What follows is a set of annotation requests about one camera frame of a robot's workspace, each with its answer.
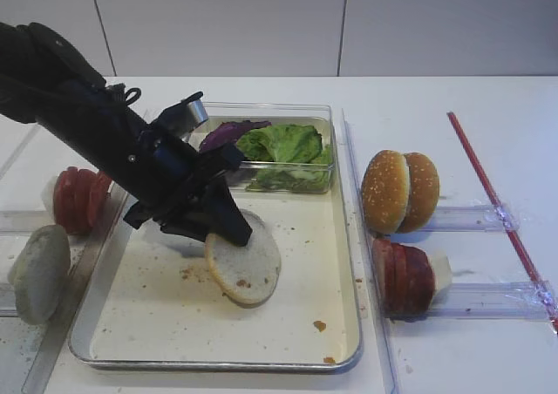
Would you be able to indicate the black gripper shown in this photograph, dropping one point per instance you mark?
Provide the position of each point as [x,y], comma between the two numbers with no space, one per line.
[202,203]

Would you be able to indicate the bun slice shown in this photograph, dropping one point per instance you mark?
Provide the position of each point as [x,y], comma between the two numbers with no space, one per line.
[247,275]
[38,274]

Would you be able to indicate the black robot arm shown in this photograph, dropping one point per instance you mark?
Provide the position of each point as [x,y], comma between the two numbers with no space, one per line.
[46,80]

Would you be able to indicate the green lettuce leaves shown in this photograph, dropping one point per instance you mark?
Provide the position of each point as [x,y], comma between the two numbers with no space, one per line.
[294,144]

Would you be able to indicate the clear plastic lettuce box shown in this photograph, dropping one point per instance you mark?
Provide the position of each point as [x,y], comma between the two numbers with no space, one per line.
[318,116]

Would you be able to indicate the tomato slices stack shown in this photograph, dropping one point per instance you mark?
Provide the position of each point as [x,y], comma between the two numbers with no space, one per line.
[78,198]

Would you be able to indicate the stack of meat patties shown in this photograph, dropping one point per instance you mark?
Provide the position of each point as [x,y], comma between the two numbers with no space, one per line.
[405,276]

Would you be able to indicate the purple cabbage leaf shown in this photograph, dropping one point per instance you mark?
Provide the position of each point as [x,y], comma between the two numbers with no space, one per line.
[229,132]

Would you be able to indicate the metal baking tray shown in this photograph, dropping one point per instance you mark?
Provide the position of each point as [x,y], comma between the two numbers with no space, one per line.
[285,302]

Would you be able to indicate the sesame bun top front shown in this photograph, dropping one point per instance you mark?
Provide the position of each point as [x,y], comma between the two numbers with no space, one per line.
[385,192]

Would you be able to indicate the sesame bun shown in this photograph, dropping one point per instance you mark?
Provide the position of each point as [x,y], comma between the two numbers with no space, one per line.
[424,192]
[385,192]

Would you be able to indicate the sesame bun top rear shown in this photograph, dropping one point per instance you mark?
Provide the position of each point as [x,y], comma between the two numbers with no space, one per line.
[424,192]

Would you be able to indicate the red straw strip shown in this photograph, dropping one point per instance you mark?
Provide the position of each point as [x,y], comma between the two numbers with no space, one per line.
[543,290]

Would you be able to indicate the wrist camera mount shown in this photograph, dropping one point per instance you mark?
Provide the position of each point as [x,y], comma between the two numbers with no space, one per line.
[184,117]

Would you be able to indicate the clear right divider rail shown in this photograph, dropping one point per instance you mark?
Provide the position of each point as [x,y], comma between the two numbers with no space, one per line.
[389,374]

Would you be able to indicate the clear bun holder rail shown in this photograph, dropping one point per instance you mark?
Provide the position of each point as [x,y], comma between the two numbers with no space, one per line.
[479,218]

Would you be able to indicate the clear patty holder rail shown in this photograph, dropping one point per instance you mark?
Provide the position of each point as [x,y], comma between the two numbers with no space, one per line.
[505,300]

